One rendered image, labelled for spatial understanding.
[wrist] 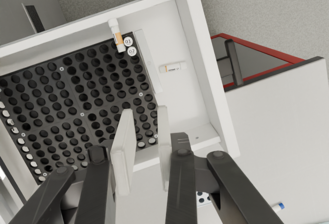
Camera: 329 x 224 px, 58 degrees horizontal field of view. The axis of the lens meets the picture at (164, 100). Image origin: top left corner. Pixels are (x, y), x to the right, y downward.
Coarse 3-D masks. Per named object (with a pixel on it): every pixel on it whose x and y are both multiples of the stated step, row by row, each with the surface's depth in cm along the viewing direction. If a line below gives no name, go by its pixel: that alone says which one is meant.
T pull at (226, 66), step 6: (228, 42) 43; (228, 48) 43; (234, 48) 43; (228, 54) 43; (234, 54) 43; (216, 60) 44; (222, 60) 43; (228, 60) 43; (234, 60) 43; (222, 66) 44; (228, 66) 44; (234, 66) 44; (222, 72) 44; (228, 72) 44; (234, 72) 44; (240, 72) 44; (234, 78) 45; (240, 78) 44; (240, 84) 45
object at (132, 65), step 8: (136, 48) 42; (128, 56) 42; (136, 64) 43; (136, 72) 43; (144, 72) 44; (136, 80) 44; (144, 80) 44; (144, 96) 45; (152, 96) 45; (144, 104) 45; (152, 120) 46
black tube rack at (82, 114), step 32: (128, 32) 45; (64, 64) 42; (96, 64) 45; (128, 64) 43; (0, 96) 42; (32, 96) 43; (64, 96) 44; (96, 96) 44; (128, 96) 44; (32, 128) 44; (64, 128) 45; (96, 128) 46; (32, 160) 46; (64, 160) 46
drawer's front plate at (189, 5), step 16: (176, 0) 46; (192, 0) 38; (192, 16) 39; (192, 32) 42; (208, 32) 40; (192, 48) 47; (208, 48) 41; (208, 64) 41; (208, 80) 43; (208, 96) 47; (224, 96) 43; (208, 112) 53; (224, 112) 44; (224, 128) 45; (224, 144) 48
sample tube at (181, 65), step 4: (176, 64) 49; (180, 64) 49; (184, 64) 49; (160, 68) 49; (164, 68) 49; (168, 68) 49; (172, 68) 49; (176, 68) 49; (180, 68) 50; (184, 68) 50; (160, 72) 50
